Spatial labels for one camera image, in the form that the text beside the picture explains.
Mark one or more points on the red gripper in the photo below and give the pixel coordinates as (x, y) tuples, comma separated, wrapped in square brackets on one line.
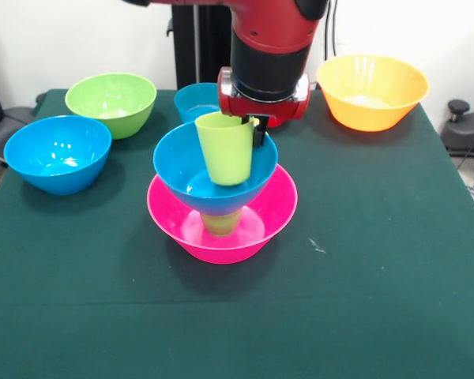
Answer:
[(260, 108)]

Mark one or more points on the light green plastic cup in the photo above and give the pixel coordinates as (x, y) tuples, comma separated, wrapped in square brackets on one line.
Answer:
[(225, 154)]

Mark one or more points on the large blue plastic bowl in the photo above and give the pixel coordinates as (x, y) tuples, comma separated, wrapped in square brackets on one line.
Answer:
[(177, 158), (43, 166)]

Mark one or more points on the pink plastic bowl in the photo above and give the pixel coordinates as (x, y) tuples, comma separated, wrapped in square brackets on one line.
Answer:
[(276, 205)]

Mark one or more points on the stepped green plastic cup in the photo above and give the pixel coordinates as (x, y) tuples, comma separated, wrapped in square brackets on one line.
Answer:
[(221, 225)]

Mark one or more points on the orange plastic bowl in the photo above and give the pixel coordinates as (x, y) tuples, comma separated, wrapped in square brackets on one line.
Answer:
[(379, 114)]

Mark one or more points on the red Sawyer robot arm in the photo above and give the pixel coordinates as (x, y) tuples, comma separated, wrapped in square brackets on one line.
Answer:
[(268, 39)]

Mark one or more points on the small blue plastic bowl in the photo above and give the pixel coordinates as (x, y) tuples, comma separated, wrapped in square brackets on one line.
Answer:
[(193, 102)]

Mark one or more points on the green plastic bowl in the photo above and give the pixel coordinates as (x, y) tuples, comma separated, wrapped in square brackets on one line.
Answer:
[(102, 91)]

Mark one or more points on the dark green table cloth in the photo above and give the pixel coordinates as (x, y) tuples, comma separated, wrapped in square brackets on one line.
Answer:
[(260, 316)]

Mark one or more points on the black knob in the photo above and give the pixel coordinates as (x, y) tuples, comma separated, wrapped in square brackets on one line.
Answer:
[(458, 107)]

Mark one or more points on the grey stand base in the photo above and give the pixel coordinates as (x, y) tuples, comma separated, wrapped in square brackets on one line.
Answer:
[(470, 134)]

